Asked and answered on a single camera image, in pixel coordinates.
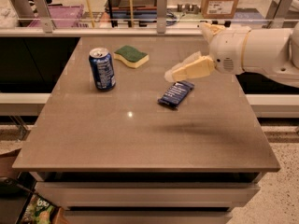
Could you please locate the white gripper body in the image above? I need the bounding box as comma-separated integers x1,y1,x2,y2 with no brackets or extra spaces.
209,27,250,75

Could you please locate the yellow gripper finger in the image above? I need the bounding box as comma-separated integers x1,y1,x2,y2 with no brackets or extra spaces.
164,51,215,82
199,22,225,43

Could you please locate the blue pepsi can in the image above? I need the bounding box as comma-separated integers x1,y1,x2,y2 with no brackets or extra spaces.
89,48,116,91

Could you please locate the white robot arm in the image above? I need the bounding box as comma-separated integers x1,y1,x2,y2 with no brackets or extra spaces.
164,23,299,88

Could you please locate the cardboard box with label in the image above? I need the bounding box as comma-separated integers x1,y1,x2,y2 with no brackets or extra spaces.
201,0,239,19

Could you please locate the dark blue snack packet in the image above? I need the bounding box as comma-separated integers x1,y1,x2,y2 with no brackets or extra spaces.
158,81,194,109

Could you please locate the green and yellow sponge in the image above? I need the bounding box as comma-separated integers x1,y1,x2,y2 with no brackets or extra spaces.
113,45,150,69

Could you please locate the glass railing with metal posts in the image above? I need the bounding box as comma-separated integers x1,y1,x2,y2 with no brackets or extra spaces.
0,0,299,37

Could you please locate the purple plastic crate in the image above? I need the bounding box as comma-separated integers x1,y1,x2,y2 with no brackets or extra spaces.
27,5,85,29

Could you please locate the upper white drawer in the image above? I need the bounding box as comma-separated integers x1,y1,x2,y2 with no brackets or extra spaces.
36,182,260,208

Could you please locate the white drawer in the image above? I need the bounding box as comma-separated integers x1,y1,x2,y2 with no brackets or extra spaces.
36,182,260,208
64,211,232,224

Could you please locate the lower white drawer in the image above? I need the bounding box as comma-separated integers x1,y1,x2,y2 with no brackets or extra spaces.
64,211,232,224

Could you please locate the green snack bag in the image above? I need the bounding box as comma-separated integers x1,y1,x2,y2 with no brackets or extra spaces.
20,194,57,224

